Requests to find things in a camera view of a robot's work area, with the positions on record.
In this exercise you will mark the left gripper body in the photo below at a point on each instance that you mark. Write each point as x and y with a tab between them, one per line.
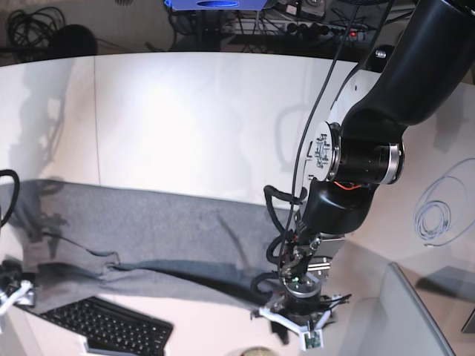
295	312

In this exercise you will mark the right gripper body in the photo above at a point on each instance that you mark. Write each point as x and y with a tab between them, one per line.
18	288

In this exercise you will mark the grey t-shirt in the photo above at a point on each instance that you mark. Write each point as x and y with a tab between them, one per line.
82	241

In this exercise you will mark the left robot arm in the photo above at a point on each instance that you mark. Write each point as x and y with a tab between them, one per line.
347	161

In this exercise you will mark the round tan lid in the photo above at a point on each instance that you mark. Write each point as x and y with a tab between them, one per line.
258	351

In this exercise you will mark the black keyboard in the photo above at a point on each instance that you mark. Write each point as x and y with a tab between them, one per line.
112	325

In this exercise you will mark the grey monitor edge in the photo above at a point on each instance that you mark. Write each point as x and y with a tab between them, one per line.
415	332

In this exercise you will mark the blue box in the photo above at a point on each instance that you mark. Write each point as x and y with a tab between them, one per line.
185	5

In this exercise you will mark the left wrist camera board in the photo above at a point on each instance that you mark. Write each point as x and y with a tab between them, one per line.
311	340

